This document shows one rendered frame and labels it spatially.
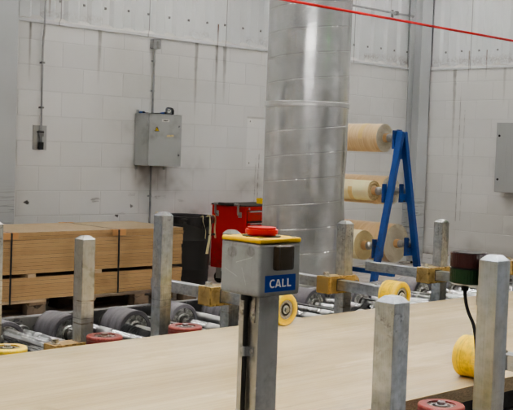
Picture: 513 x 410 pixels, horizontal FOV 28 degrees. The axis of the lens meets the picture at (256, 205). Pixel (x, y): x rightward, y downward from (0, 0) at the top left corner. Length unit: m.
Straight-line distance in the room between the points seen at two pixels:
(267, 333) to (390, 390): 0.26
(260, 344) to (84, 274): 1.19
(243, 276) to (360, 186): 7.68
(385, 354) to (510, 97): 10.89
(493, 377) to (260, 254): 0.57
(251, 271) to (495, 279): 0.53
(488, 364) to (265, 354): 0.50
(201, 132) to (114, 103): 1.11
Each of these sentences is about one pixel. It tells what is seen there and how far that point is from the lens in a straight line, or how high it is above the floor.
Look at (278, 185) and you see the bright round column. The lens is 5.74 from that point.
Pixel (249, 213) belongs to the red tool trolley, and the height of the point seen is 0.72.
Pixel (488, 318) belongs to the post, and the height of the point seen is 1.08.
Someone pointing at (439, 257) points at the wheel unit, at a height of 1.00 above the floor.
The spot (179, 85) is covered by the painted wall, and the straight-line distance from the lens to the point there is 10.32.
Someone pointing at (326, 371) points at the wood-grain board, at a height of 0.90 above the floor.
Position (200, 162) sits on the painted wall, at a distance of 10.50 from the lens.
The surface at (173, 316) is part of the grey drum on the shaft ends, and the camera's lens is 3.09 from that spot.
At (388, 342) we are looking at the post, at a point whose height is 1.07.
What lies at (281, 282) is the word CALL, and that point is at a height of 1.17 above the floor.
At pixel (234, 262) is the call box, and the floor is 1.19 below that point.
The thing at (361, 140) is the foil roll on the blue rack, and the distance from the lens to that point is 9.00.
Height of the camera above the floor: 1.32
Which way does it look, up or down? 3 degrees down
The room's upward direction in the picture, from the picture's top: 2 degrees clockwise
